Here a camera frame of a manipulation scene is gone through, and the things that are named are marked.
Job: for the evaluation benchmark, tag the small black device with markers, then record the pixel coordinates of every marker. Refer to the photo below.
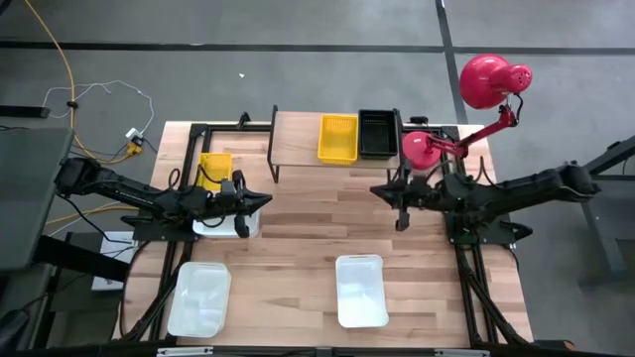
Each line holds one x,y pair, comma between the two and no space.
419,120

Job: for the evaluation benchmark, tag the black aluminium rig frame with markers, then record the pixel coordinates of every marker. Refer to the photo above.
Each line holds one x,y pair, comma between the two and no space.
278,353

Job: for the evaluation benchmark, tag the grey desk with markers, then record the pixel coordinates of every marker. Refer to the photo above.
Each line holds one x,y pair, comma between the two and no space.
30,198

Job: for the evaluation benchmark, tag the white plastic bin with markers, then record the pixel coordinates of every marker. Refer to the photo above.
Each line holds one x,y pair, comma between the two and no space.
198,302
225,230
362,292

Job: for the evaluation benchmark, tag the white box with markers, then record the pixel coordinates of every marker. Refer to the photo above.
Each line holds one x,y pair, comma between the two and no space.
111,258

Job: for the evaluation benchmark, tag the yellow plastic basket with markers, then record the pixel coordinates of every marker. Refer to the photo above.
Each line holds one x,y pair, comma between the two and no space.
218,166
338,139

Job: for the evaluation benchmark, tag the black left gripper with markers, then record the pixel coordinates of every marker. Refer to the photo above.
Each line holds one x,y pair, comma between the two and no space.
240,205

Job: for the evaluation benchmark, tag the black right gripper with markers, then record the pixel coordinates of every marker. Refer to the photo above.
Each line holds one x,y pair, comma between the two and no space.
426,193

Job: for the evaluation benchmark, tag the black plastic basket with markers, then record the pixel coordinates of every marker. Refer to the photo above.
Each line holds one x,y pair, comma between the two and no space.
378,134

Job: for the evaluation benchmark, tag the black power strip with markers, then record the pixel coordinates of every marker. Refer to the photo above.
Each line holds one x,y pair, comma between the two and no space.
22,111

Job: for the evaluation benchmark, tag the red desk lamp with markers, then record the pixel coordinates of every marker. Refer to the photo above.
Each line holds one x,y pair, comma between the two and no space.
486,82

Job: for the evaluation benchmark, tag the white power adapter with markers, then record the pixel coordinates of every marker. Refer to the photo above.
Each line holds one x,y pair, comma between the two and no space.
134,134

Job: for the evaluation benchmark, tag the wooden shelf with black legs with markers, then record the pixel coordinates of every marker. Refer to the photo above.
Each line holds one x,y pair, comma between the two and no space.
295,139

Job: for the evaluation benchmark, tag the silver metal bracket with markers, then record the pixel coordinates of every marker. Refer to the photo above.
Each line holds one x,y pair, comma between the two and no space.
183,351
461,353

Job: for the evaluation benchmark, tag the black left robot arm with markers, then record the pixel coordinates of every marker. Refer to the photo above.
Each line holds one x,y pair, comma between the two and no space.
129,191

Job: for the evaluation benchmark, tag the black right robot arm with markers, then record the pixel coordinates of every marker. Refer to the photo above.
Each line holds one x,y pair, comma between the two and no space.
521,191

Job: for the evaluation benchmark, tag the dark metal frame table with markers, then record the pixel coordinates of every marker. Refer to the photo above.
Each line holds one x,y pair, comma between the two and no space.
610,233

